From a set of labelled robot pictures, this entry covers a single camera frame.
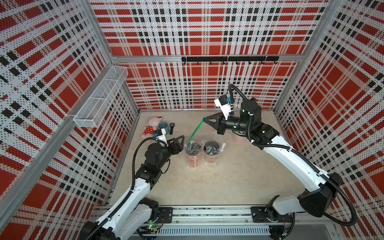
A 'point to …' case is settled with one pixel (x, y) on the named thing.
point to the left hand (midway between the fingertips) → (182, 137)
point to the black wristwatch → (172, 125)
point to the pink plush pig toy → (152, 125)
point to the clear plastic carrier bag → (203, 153)
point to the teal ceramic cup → (163, 124)
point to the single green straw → (197, 129)
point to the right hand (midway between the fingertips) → (206, 120)
